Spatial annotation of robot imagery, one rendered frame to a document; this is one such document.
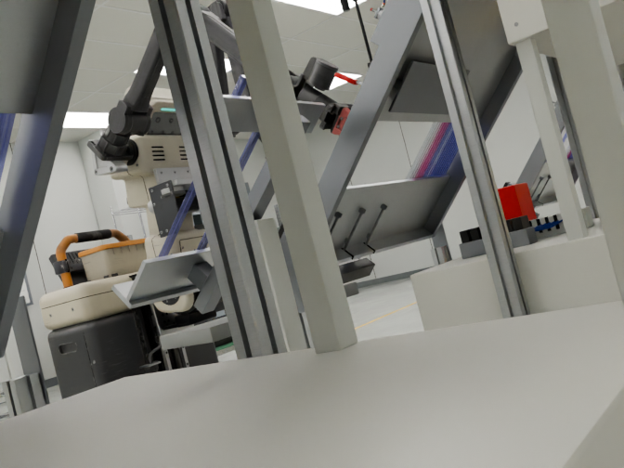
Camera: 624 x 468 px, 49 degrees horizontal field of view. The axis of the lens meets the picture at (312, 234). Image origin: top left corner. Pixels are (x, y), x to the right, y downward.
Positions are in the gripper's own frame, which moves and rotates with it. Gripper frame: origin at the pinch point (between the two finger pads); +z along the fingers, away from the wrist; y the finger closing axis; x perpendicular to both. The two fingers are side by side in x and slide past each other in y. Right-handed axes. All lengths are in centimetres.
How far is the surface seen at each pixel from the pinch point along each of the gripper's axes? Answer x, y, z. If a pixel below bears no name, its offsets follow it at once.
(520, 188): 14, 95, 13
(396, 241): 32.7, 35.7, 4.8
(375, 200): 18.5, 17.0, 1.9
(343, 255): 32.8, 7.9, 4.7
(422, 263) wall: 383, 874, -272
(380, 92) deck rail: -12.2, -10.1, 4.7
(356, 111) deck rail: -5.9, -10.0, 1.2
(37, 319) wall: 493, 316, -470
